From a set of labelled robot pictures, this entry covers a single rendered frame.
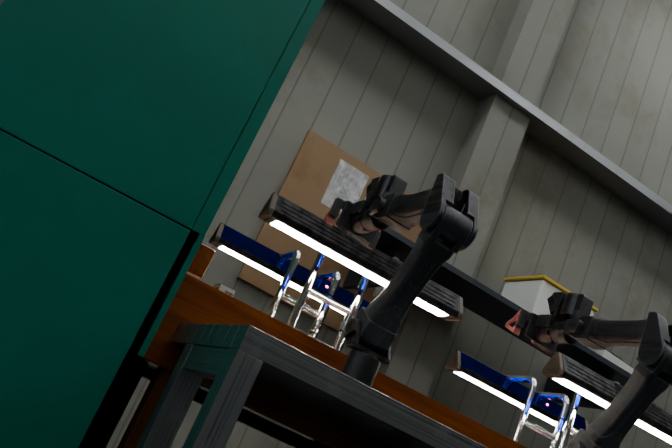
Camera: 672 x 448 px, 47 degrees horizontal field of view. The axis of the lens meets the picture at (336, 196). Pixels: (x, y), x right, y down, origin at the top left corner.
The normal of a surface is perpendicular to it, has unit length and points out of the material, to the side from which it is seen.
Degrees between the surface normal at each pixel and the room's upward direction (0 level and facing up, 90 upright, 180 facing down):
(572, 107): 90
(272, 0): 90
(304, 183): 90
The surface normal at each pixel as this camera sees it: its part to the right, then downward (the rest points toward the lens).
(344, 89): 0.43, -0.14
